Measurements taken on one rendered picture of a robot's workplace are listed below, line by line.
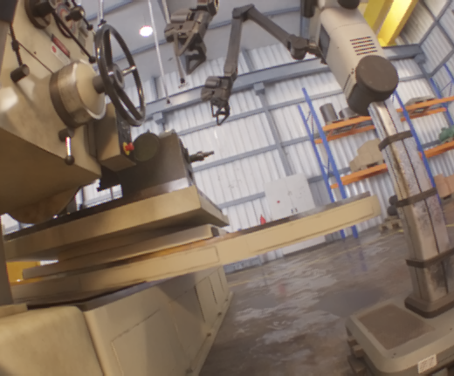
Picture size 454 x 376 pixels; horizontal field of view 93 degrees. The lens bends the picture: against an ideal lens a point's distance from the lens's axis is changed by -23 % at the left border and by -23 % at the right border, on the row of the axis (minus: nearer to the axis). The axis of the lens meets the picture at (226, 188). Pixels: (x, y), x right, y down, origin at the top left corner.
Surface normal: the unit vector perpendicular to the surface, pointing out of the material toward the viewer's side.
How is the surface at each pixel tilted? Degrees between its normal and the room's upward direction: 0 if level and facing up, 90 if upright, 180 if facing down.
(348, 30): 90
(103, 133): 90
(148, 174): 90
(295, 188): 90
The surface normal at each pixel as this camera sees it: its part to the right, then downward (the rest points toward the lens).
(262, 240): -0.11, -0.18
